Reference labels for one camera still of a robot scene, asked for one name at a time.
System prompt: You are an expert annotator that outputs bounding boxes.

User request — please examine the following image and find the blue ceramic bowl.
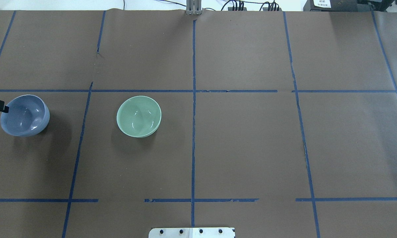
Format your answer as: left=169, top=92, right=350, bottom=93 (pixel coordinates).
left=0, top=95, right=50, bottom=137

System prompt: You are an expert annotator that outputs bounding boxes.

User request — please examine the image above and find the green ceramic bowl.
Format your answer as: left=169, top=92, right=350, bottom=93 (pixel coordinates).
left=116, top=96, right=162, bottom=138

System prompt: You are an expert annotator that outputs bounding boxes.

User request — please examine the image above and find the black power strip left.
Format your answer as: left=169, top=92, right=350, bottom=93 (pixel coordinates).
left=227, top=1, right=247, bottom=12

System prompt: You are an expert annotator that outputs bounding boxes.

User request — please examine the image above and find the black power strip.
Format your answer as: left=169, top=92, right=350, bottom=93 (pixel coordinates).
left=227, top=1, right=247, bottom=12
left=259, top=2, right=282, bottom=12

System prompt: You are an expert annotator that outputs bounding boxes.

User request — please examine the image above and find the black power strip right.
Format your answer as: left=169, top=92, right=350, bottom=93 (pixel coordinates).
left=259, top=2, right=282, bottom=12

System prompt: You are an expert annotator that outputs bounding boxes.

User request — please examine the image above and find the brown paper table cover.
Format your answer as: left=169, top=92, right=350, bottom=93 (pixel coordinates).
left=0, top=9, right=397, bottom=238

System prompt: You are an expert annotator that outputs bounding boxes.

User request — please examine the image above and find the black computer box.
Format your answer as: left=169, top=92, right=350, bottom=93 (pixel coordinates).
left=303, top=0, right=358, bottom=12

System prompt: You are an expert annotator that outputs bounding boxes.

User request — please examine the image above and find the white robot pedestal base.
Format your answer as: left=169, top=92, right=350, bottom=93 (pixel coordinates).
left=148, top=227, right=236, bottom=238

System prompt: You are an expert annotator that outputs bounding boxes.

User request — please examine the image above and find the grey aluminium frame post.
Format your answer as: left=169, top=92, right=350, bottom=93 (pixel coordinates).
left=186, top=0, right=203, bottom=15

